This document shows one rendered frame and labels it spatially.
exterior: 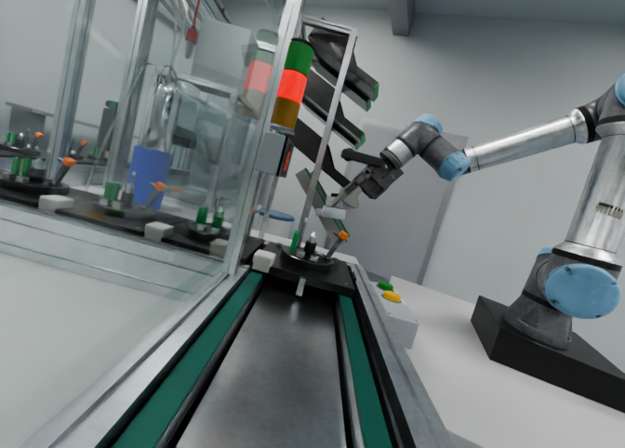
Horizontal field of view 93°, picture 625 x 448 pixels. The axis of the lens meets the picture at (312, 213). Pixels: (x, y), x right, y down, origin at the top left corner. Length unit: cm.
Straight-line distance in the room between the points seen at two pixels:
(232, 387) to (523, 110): 411
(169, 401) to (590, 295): 76
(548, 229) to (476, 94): 173
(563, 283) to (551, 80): 373
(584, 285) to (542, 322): 19
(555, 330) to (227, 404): 81
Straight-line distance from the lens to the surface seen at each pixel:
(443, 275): 404
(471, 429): 64
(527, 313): 98
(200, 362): 40
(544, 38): 458
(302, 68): 60
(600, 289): 83
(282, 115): 57
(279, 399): 42
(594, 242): 85
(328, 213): 83
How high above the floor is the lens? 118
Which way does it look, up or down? 6 degrees down
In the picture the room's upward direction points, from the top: 15 degrees clockwise
